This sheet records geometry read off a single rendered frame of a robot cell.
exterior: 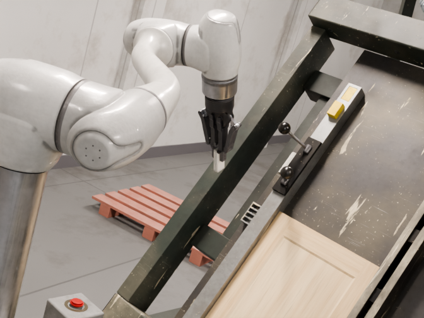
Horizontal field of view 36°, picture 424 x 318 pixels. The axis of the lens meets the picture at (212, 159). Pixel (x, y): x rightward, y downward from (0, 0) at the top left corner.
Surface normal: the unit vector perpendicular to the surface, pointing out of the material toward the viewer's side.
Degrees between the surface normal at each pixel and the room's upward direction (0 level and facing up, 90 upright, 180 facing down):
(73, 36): 90
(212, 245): 59
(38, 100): 72
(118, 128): 46
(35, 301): 0
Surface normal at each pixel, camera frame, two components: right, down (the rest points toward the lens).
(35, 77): 0.03, -0.56
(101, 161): -0.20, 0.38
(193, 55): -0.37, 0.51
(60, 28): 0.80, 0.36
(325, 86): -0.43, -0.48
